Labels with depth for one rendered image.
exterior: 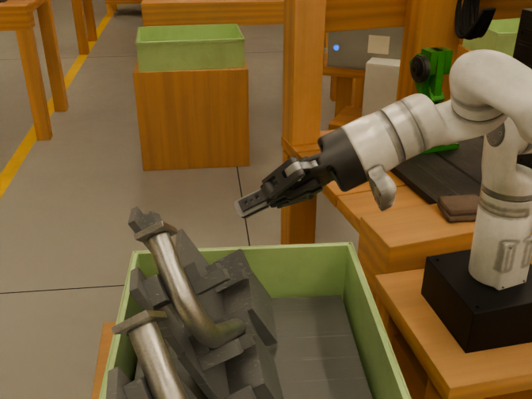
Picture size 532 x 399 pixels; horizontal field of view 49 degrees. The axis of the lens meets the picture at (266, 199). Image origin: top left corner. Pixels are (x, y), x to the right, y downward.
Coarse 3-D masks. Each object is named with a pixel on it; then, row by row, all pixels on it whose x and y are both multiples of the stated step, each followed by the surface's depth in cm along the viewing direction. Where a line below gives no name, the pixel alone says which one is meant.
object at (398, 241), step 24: (384, 216) 133; (408, 216) 133; (432, 216) 133; (360, 240) 135; (384, 240) 124; (408, 240) 124; (432, 240) 125; (456, 240) 127; (384, 264) 125; (408, 264) 126
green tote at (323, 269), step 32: (256, 256) 111; (288, 256) 112; (320, 256) 112; (352, 256) 108; (128, 288) 99; (288, 288) 115; (320, 288) 116; (352, 288) 108; (352, 320) 109; (128, 352) 95; (384, 352) 87; (384, 384) 88
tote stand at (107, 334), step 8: (104, 328) 116; (104, 336) 114; (104, 344) 112; (104, 352) 110; (104, 360) 108; (96, 368) 107; (104, 368) 106; (96, 376) 105; (96, 384) 103; (96, 392) 102
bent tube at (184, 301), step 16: (160, 224) 72; (144, 240) 74; (160, 240) 73; (160, 256) 73; (176, 256) 73; (160, 272) 73; (176, 272) 72; (176, 288) 71; (176, 304) 72; (192, 304) 72; (192, 320) 72; (208, 320) 74; (240, 320) 92; (208, 336) 74; (224, 336) 78
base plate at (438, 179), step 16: (464, 144) 170; (480, 144) 170; (416, 160) 160; (432, 160) 160; (448, 160) 160; (464, 160) 160; (480, 160) 160; (400, 176) 154; (416, 176) 152; (432, 176) 152; (448, 176) 152; (464, 176) 152; (480, 176) 152; (416, 192) 147; (432, 192) 143; (448, 192) 143; (464, 192) 143
